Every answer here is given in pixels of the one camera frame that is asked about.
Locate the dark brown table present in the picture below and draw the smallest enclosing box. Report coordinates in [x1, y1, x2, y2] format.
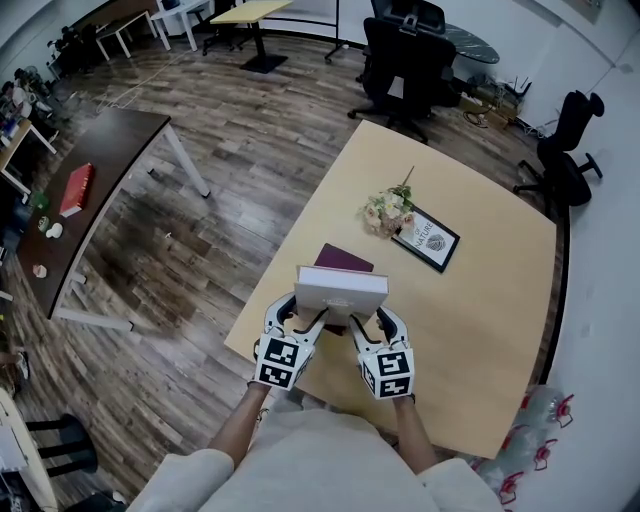
[17, 107, 211, 334]

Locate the whiteboard on black stand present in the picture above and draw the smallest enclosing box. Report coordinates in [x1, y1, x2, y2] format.
[259, 0, 351, 64]

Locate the person's beige shirt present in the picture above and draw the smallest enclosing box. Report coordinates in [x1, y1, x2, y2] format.
[127, 407, 506, 512]

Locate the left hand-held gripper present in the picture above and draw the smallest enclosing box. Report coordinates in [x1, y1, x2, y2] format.
[252, 292, 332, 392]

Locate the person's left forearm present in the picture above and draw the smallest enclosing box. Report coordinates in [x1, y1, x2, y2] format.
[207, 382, 271, 469]

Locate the maroon book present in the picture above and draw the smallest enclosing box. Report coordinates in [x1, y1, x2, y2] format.
[298, 243, 375, 336]

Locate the pale flower bouquet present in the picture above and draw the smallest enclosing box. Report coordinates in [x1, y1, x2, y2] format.
[357, 165, 416, 240]

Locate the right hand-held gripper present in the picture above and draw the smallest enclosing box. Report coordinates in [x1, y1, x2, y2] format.
[347, 305, 418, 402]

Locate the black stool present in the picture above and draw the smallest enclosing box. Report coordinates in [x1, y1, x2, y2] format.
[24, 413, 100, 477]

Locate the black picture frame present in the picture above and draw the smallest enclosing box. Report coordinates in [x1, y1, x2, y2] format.
[390, 204, 461, 275]

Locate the grey book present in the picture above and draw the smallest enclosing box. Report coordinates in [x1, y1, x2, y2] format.
[293, 264, 390, 326]

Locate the white-legged brown table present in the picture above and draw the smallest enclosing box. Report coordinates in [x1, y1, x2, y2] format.
[94, 9, 159, 61]

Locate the light wooden table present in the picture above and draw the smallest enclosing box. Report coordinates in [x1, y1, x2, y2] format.
[223, 118, 559, 460]

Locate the white table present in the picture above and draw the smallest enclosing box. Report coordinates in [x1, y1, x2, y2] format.
[149, 0, 211, 54]

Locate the white floor cable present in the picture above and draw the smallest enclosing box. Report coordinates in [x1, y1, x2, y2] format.
[97, 49, 186, 114]

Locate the black mesh office chair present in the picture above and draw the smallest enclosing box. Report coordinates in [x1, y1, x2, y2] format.
[347, 0, 459, 144]

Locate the round dark marble table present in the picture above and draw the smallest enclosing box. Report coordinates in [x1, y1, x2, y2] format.
[439, 22, 501, 65]

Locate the cream table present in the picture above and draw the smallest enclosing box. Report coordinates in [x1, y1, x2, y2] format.
[0, 389, 59, 512]

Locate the red book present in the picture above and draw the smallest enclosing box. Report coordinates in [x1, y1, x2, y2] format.
[58, 162, 96, 219]

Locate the yellow pedestal table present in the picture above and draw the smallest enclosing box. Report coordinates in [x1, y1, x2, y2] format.
[209, 0, 294, 74]

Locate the black router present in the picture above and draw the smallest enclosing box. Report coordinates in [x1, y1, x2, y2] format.
[504, 74, 534, 100]

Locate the person's right forearm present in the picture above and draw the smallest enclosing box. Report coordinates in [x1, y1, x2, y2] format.
[392, 397, 439, 474]

